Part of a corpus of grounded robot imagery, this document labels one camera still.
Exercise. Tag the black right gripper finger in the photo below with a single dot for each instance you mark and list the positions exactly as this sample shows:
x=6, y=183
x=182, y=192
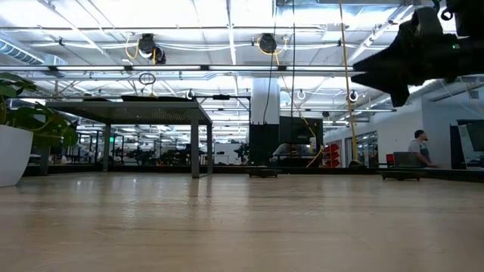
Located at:
x=401, y=53
x=399, y=88

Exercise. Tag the small round hanging reel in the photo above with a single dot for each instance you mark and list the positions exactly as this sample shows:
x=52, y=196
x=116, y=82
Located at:
x=352, y=96
x=190, y=95
x=301, y=94

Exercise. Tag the person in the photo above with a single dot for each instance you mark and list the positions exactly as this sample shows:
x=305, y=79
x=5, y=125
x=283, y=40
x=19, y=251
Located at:
x=283, y=149
x=417, y=149

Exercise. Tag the grey mesh chair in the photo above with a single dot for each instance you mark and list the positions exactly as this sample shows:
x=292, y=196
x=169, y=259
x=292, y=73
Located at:
x=402, y=158

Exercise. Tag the red storage bins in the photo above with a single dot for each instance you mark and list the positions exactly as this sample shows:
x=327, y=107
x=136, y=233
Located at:
x=332, y=155

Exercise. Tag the black monitor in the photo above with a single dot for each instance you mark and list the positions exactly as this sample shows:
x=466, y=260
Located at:
x=298, y=130

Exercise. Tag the white building column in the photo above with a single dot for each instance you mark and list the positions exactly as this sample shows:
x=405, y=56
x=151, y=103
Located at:
x=261, y=98

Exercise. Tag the black cabinet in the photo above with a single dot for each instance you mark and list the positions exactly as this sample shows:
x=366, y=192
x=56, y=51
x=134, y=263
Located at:
x=262, y=141

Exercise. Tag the green plant in white pot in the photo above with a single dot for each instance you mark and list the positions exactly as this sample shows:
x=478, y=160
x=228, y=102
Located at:
x=15, y=155

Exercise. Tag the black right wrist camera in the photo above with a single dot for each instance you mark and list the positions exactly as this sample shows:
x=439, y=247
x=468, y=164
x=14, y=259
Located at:
x=470, y=17

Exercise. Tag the dark wall display panel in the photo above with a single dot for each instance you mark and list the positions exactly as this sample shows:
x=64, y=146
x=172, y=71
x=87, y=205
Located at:
x=474, y=140

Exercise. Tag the background black rig frame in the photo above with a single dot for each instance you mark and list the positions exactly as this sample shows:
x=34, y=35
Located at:
x=221, y=97

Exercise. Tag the black aluminium table frame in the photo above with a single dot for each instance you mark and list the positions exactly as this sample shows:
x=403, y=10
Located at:
x=151, y=169

